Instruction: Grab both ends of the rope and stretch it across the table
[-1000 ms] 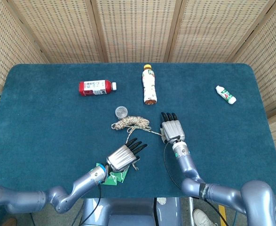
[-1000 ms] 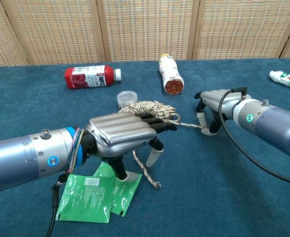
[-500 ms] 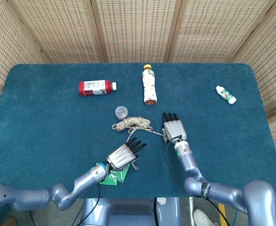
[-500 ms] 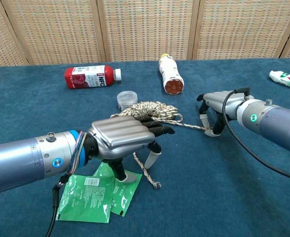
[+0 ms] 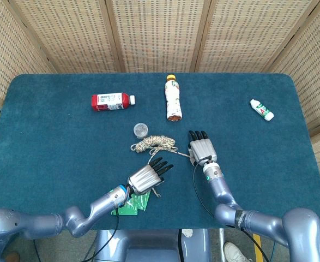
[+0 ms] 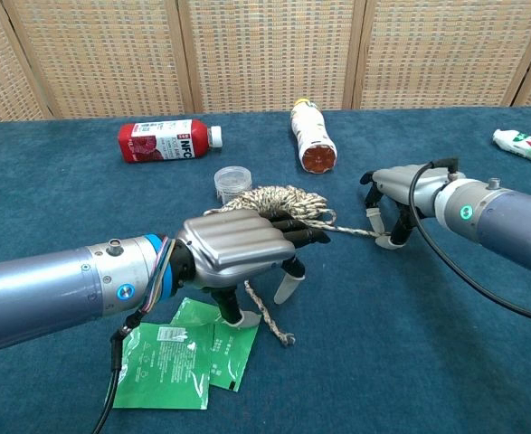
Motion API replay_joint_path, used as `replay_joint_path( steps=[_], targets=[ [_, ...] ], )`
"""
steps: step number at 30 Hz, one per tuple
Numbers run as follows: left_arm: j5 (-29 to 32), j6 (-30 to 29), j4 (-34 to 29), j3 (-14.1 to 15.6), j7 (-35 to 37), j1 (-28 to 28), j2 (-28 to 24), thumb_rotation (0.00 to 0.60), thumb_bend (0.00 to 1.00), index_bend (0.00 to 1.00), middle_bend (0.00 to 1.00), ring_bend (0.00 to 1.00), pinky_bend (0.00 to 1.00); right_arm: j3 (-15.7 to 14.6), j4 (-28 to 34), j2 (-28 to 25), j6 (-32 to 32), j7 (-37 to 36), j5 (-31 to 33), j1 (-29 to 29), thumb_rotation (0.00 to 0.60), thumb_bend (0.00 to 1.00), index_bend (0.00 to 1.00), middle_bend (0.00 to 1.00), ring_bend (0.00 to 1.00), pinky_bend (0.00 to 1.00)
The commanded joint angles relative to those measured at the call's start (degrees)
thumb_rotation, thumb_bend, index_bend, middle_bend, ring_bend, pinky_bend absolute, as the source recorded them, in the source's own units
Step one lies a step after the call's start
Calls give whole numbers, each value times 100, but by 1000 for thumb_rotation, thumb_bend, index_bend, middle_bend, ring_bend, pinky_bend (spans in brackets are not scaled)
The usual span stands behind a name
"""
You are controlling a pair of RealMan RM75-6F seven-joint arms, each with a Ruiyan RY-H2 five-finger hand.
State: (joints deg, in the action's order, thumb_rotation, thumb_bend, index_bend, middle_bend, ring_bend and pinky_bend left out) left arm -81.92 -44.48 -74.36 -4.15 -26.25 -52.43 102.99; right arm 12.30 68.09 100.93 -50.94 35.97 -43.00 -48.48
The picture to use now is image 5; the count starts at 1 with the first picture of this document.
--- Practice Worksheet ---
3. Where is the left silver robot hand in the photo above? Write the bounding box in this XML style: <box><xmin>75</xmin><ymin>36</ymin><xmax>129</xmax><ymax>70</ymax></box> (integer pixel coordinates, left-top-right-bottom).
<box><xmin>127</xmin><ymin>157</ymin><xmax>174</xmax><ymax>195</ymax></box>

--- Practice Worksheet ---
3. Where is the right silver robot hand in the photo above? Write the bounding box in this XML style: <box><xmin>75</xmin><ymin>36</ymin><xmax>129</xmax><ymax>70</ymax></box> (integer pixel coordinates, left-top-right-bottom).
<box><xmin>187</xmin><ymin>130</ymin><xmax>219</xmax><ymax>166</ymax></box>

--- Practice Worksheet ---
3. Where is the beige braided rope bundle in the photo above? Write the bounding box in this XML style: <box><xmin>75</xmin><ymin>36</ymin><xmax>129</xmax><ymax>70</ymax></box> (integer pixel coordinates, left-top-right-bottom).
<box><xmin>130</xmin><ymin>135</ymin><xmax>193</xmax><ymax>198</ymax></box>

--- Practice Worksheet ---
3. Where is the green tea sachet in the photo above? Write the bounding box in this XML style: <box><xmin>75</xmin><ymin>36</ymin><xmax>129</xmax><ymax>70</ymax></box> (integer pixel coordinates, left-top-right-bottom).
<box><xmin>132</xmin><ymin>190</ymin><xmax>152</xmax><ymax>211</ymax></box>
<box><xmin>111</xmin><ymin>198</ymin><xmax>139</xmax><ymax>216</ymax></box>

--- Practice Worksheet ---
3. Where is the clear round plastic jar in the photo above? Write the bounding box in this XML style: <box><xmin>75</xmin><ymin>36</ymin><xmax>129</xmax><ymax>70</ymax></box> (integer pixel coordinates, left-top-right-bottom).
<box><xmin>133</xmin><ymin>122</ymin><xmax>149</xmax><ymax>139</ymax></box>

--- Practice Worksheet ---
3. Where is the white bottle with yellow cap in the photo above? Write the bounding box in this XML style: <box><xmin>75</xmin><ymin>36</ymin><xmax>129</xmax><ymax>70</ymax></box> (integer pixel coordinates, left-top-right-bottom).
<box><xmin>164</xmin><ymin>74</ymin><xmax>183</xmax><ymax>122</ymax></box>

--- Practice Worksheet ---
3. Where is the grey-blue robot torso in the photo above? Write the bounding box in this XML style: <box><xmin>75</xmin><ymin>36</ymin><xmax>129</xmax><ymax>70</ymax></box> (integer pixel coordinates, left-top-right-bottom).
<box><xmin>94</xmin><ymin>228</ymin><xmax>212</xmax><ymax>262</ymax></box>

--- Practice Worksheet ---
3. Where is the small white green bottle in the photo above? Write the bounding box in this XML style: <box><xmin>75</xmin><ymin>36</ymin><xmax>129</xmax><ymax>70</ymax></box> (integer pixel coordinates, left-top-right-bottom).
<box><xmin>249</xmin><ymin>98</ymin><xmax>275</xmax><ymax>121</ymax></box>

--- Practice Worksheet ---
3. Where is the red juice bottle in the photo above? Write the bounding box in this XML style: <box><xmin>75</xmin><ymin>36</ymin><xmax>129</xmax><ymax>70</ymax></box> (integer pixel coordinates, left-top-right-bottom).
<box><xmin>91</xmin><ymin>92</ymin><xmax>136</xmax><ymax>112</ymax></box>

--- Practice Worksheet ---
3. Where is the blue table cloth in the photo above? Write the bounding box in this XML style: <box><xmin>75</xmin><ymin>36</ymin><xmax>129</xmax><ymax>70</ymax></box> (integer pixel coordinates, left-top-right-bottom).
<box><xmin>0</xmin><ymin>73</ymin><xmax>320</xmax><ymax>231</ymax></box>

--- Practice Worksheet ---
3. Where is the metal table leg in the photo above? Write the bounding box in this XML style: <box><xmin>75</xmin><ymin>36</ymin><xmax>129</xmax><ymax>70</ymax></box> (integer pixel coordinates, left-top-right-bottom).
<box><xmin>219</xmin><ymin>228</ymin><xmax>226</xmax><ymax>262</ymax></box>

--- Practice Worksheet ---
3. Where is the white shoe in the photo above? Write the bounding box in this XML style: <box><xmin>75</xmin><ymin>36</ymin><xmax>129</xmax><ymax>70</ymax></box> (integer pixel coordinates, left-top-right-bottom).
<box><xmin>223</xmin><ymin>241</ymin><xmax>255</xmax><ymax>262</ymax></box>

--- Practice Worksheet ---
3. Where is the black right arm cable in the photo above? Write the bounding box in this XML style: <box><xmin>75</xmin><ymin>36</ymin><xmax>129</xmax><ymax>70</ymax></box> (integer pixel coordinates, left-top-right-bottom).
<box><xmin>192</xmin><ymin>157</ymin><xmax>270</xmax><ymax>262</ymax></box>

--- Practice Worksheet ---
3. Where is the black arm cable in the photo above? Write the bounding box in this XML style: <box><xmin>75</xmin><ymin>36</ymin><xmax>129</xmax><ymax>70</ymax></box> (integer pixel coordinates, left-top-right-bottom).
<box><xmin>82</xmin><ymin>207</ymin><xmax>121</xmax><ymax>262</ymax></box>
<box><xmin>192</xmin><ymin>157</ymin><xmax>270</xmax><ymax>262</ymax></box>

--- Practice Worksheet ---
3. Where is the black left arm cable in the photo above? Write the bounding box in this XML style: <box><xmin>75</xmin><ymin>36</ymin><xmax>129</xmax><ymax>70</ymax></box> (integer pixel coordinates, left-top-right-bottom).
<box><xmin>82</xmin><ymin>207</ymin><xmax>121</xmax><ymax>262</ymax></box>

